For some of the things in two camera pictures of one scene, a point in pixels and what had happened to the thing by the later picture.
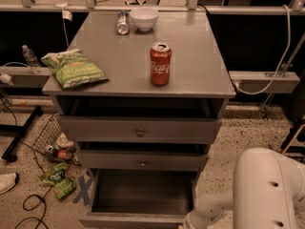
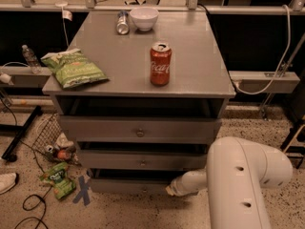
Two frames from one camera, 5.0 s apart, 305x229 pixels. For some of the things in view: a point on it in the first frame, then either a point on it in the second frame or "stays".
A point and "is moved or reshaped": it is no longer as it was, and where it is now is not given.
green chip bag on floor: [58, 177] stays
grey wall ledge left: [23, 77] stays
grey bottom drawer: [139, 198] is moved or reshaped
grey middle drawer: [139, 156] stays
